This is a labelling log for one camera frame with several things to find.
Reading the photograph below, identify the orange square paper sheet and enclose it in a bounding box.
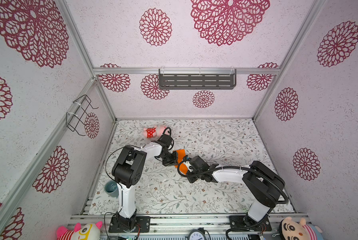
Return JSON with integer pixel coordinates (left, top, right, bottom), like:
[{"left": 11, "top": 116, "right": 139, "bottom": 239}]
[{"left": 175, "top": 149, "right": 188, "bottom": 175}]

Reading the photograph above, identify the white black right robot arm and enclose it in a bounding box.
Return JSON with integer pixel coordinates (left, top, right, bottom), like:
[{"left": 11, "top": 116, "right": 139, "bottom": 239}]
[{"left": 178, "top": 159, "right": 289, "bottom": 226}]

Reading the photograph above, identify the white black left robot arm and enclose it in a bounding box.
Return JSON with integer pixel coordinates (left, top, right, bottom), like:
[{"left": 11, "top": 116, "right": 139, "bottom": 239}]
[{"left": 112, "top": 141, "right": 178, "bottom": 219}]

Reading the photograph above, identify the pink pig plush toy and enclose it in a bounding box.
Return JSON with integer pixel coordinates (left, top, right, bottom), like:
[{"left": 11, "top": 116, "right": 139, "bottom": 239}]
[{"left": 143, "top": 125, "right": 169, "bottom": 139}]

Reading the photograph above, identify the round gauge clock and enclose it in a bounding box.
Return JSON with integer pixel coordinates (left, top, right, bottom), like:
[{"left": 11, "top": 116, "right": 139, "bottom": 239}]
[{"left": 187, "top": 228, "right": 206, "bottom": 240}]

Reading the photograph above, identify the teal cup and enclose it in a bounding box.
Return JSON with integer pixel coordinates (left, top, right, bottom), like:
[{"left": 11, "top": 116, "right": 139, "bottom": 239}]
[{"left": 104, "top": 180, "right": 119, "bottom": 198}]

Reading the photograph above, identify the boy face plush toy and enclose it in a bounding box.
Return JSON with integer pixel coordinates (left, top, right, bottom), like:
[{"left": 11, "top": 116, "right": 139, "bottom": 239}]
[{"left": 278, "top": 217, "right": 324, "bottom": 240}]

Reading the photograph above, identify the pink white plush toy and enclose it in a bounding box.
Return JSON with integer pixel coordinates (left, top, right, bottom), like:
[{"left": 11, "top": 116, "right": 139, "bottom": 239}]
[{"left": 57, "top": 221, "right": 103, "bottom": 240}]

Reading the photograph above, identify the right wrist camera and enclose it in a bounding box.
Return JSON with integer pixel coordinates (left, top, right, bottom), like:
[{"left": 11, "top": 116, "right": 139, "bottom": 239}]
[{"left": 189, "top": 156, "right": 209, "bottom": 172}]

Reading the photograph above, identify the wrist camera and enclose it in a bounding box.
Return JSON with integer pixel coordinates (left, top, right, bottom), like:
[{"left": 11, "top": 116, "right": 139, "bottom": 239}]
[
  {"left": 189, "top": 156, "right": 209, "bottom": 172},
  {"left": 157, "top": 134, "right": 175, "bottom": 150}
]

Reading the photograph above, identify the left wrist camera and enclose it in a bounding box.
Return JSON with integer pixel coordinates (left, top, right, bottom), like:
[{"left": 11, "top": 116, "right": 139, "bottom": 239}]
[{"left": 157, "top": 134, "right": 175, "bottom": 150}]

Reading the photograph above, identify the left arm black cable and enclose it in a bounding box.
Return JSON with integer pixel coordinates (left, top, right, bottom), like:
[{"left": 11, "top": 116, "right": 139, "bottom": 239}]
[{"left": 104, "top": 145, "right": 132, "bottom": 184}]

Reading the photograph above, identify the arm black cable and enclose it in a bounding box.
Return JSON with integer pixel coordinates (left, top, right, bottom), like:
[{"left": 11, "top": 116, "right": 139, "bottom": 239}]
[
  {"left": 177, "top": 155, "right": 289, "bottom": 240},
  {"left": 104, "top": 145, "right": 132, "bottom": 184}
]

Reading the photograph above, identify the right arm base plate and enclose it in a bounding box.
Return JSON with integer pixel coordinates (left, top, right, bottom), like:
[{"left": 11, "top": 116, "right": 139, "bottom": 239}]
[{"left": 228, "top": 214, "right": 272, "bottom": 232}]

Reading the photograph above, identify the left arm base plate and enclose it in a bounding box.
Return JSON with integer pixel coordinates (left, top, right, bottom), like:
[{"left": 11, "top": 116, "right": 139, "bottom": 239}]
[{"left": 109, "top": 215, "right": 151, "bottom": 233}]

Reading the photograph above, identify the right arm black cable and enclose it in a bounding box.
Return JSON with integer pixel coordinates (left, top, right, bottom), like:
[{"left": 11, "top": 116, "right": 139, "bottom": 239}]
[{"left": 177, "top": 155, "right": 289, "bottom": 240}]

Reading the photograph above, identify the grey wall shelf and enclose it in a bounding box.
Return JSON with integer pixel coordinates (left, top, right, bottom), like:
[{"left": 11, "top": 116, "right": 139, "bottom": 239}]
[{"left": 158, "top": 69, "right": 236, "bottom": 90}]

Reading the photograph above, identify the black wire wall rack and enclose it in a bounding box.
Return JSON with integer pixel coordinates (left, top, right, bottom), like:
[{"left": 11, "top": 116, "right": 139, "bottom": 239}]
[{"left": 65, "top": 95, "right": 98, "bottom": 137}]

